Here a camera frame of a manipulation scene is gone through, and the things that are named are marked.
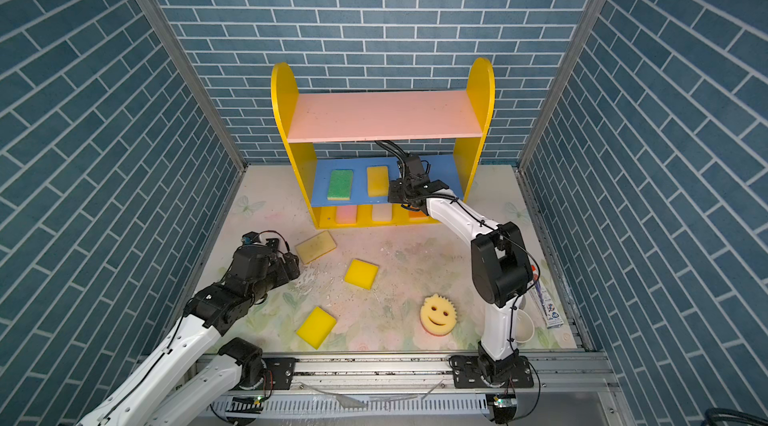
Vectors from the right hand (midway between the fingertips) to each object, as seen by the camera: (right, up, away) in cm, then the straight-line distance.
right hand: (391, 186), depth 94 cm
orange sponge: (+9, -10, +8) cm, 15 cm away
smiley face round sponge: (+13, -35, -13) cm, 40 cm away
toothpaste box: (+44, -34, -9) cm, 56 cm away
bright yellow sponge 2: (-20, -39, -13) cm, 46 cm away
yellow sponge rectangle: (-4, +2, +1) cm, 5 cm away
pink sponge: (-16, -9, +8) cm, 20 cm away
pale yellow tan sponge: (-25, -19, +3) cm, 32 cm away
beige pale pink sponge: (-3, -9, +8) cm, 12 cm away
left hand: (-27, -21, -14) cm, 37 cm away
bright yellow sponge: (-9, -27, -3) cm, 29 cm away
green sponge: (-16, 0, 0) cm, 16 cm away
